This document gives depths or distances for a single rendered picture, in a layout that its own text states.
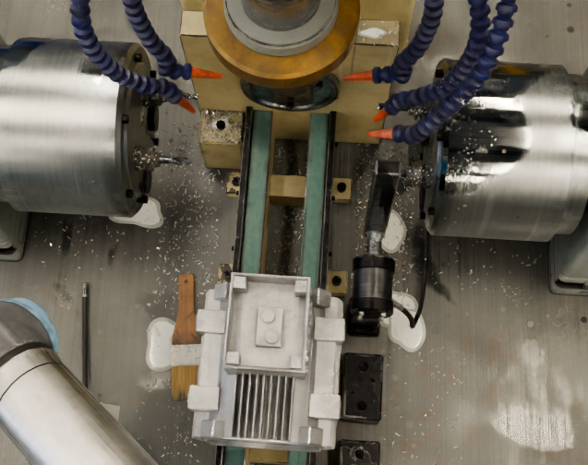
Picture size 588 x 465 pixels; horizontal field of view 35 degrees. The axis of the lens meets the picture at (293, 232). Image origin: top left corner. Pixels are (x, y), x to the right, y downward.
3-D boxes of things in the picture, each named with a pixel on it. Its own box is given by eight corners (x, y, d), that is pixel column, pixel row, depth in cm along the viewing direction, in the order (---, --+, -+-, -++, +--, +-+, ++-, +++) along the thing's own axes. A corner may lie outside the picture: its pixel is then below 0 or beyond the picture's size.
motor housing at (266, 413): (213, 307, 137) (198, 276, 119) (341, 316, 137) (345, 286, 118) (199, 445, 131) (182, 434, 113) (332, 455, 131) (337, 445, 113)
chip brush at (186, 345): (171, 276, 151) (171, 274, 150) (201, 274, 151) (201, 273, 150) (171, 401, 145) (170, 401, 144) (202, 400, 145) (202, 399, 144)
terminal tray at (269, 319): (233, 285, 122) (228, 271, 116) (313, 291, 122) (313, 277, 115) (224, 375, 119) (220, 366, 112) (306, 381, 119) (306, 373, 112)
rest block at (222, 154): (208, 135, 158) (200, 105, 147) (248, 137, 158) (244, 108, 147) (205, 167, 157) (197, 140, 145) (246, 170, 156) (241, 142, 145)
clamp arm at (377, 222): (364, 220, 133) (376, 153, 109) (385, 220, 133) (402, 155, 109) (363, 243, 132) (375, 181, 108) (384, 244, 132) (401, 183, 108)
